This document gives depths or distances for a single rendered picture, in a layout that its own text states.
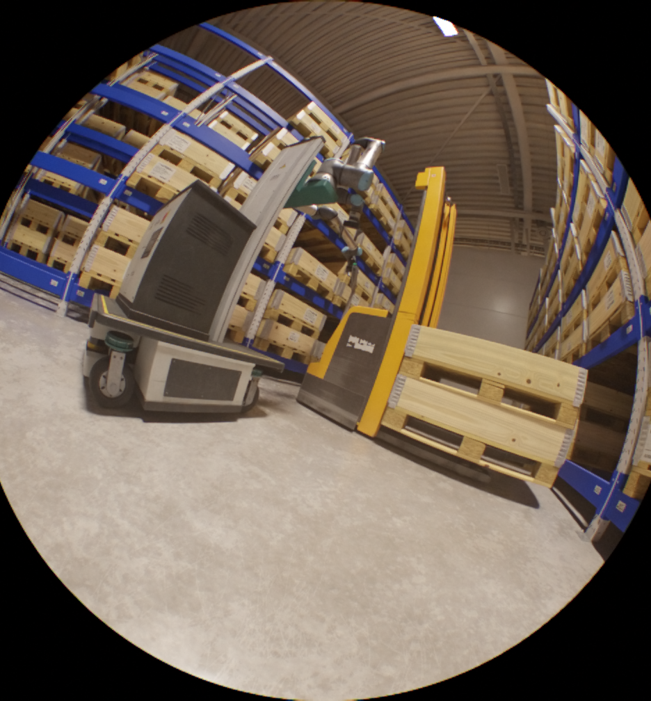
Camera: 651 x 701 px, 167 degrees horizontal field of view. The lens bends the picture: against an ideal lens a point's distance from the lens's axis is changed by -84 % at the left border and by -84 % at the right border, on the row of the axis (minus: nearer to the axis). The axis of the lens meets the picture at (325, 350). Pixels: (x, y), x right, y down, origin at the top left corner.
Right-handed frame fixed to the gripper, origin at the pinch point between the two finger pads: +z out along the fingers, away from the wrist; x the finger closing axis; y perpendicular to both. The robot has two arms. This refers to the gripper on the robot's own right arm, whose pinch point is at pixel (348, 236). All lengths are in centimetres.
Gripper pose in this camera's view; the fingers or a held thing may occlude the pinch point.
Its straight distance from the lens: 185.8
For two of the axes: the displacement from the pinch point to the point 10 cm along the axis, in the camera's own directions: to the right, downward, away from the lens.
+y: -4.5, 2.3, -8.7
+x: 8.5, 4.1, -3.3
